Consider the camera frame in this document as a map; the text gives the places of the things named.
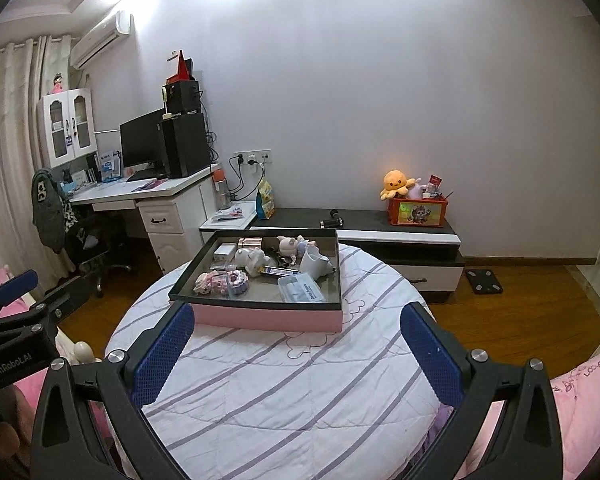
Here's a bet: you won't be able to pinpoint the white wall socket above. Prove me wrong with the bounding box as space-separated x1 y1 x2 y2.
233 148 272 168

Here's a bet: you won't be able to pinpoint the pink storage tray box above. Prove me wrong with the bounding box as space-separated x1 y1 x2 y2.
168 228 343 333

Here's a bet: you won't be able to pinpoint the yellow blue snack bag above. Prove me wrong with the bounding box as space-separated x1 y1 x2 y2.
255 177 277 221

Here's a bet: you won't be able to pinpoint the black bathroom scale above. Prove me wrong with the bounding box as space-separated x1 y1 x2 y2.
463 267 505 295

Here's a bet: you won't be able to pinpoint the pig figurine toy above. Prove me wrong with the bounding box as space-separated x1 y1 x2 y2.
276 235 321 261

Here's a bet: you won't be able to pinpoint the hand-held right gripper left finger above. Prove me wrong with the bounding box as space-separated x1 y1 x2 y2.
30 301 196 480

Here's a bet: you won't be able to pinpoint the white desk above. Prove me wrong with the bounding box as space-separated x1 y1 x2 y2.
69 162 221 276

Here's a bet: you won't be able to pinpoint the small printed packet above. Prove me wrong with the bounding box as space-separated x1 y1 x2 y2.
210 206 245 224

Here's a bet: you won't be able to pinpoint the beige curtain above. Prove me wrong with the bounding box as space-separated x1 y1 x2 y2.
0 35 76 286

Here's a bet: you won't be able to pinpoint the black computer monitor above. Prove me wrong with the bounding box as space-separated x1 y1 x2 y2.
119 108 167 177

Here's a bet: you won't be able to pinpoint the white animal figurine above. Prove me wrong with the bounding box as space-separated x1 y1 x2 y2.
234 248 269 279

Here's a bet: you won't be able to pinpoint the person's left hand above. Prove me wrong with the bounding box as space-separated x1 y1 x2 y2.
0 421 31 465

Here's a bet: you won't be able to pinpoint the orange octopus plush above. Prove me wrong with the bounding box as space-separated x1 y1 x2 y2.
379 169 421 200

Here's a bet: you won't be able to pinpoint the blue white box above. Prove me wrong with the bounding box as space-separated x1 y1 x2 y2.
99 149 124 181

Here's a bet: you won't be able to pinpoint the black computer tower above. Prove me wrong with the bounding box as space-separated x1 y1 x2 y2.
160 112 214 179

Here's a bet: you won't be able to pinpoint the pink striped small packet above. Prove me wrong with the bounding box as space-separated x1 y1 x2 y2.
194 270 230 295

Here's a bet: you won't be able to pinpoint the red printed toy box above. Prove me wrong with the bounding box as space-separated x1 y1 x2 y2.
387 194 450 229

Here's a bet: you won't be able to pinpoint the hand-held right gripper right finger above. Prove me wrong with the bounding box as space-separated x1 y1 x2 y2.
399 301 566 480

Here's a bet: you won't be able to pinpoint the black power cables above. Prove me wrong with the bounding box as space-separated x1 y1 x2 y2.
227 157 266 201

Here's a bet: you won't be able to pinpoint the black white tv stand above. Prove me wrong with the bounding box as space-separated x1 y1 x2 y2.
198 199 466 304

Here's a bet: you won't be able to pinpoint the clear water bottle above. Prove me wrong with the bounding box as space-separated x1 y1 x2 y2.
212 168 231 210

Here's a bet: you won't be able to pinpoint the black speaker box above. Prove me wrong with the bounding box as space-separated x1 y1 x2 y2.
160 79 202 115

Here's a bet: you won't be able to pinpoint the white air conditioner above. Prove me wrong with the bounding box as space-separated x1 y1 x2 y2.
70 12 132 68

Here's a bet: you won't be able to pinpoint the grey jacket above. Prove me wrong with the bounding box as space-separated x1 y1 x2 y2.
31 168 74 254

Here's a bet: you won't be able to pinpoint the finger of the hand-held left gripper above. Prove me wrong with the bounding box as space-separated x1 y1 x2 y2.
0 269 39 321

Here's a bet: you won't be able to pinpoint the black office chair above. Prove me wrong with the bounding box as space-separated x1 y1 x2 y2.
62 207 134 299

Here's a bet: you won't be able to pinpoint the red paper bag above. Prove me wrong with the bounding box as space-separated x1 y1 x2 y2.
166 49 194 84

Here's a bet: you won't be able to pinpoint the white glass door cabinet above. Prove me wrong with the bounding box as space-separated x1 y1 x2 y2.
36 88 99 168

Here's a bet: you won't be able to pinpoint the pink embroidered blanket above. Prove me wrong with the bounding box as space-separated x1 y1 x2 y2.
450 345 600 480

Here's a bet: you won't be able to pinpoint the blue yellow small tube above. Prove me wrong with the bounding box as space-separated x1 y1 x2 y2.
259 265 301 279

